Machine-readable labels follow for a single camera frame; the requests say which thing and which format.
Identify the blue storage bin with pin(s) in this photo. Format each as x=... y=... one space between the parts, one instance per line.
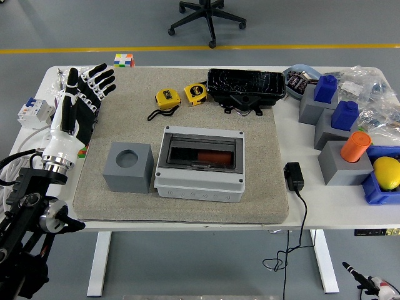
x=375 y=195

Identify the black office chair base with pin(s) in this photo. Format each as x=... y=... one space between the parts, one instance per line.
x=212 y=18

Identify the blue plastic bottle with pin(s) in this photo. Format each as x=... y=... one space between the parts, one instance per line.
x=343 y=117
x=325 y=90

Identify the grey-brown foam mat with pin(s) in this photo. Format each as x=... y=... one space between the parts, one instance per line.
x=250 y=212

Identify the grey holder block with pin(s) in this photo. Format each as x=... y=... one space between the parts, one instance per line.
x=325 y=134
x=128 y=181
x=340 y=173
x=309 y=109

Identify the white power strip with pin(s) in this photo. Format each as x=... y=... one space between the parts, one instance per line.
x=47 y=139

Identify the colourful puzzle cube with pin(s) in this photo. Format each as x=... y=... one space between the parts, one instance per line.
x=124 y=61
x=82 y=153

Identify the light blue bowl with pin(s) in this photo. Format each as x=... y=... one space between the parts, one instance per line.
x=292 y=93

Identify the clear bags of small parts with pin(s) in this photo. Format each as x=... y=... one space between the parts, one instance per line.
x=84 y=68

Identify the black table control panel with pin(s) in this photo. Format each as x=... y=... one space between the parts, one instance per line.
x=372 y=232

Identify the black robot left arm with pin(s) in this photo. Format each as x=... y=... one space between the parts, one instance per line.
x=28 y=187

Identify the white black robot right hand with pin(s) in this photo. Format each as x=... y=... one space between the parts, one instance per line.
x=379 y=284

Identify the thin metal tool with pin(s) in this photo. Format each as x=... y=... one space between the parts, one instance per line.
x=59 y=78

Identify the grey enclosure cover clear lid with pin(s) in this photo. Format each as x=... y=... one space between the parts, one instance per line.
x=203 y=131

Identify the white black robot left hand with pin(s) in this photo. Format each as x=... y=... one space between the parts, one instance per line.
x=62 y=143

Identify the white blue circuit breaker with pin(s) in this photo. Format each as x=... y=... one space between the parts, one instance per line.
x=31 y=112

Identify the clear bags of components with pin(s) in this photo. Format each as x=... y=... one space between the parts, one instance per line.
x=378 y=93

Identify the yellow lemon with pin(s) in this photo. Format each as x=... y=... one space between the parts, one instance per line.
x=387 y=173

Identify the white table leg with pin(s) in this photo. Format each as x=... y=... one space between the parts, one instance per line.
x=98 y=265
x=325 y=265

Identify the dark snack packets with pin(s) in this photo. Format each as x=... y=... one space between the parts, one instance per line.
x=297 y=82

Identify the black plastic housing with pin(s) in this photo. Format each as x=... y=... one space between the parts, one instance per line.
x=247 y=82

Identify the orange cylindrical battery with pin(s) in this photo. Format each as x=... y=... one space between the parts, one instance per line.
x=215 y=156
x=354 y=148

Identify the black power adapter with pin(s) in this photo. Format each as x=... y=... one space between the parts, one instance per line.
x=293 y=176

